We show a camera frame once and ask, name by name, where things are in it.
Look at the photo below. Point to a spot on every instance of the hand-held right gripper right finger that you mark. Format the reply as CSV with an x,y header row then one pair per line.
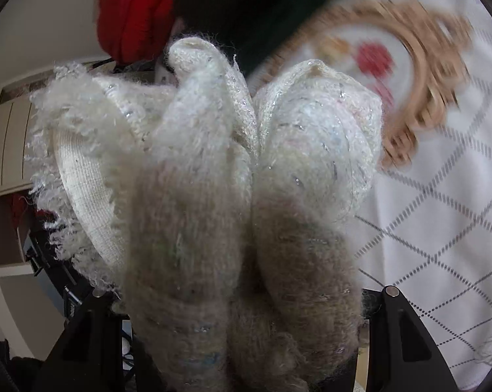
x,y
383,335

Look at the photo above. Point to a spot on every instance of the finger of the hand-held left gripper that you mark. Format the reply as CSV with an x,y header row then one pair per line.
x,y
50,267

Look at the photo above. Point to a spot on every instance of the red quilt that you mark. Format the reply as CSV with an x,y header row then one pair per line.
x,y
135,12

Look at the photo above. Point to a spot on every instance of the black folded jacket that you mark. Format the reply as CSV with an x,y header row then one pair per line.
x,y
221,8

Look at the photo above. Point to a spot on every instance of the white wardrobe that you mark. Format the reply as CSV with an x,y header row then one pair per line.
x,y
9,139

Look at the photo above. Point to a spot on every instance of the white tweed jacket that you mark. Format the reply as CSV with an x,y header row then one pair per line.
x,y
229,196

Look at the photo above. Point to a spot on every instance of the floral bed blanket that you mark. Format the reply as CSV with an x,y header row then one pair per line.
x,y
434,212

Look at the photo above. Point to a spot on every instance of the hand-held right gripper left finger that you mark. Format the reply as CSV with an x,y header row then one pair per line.
x,y
107,355

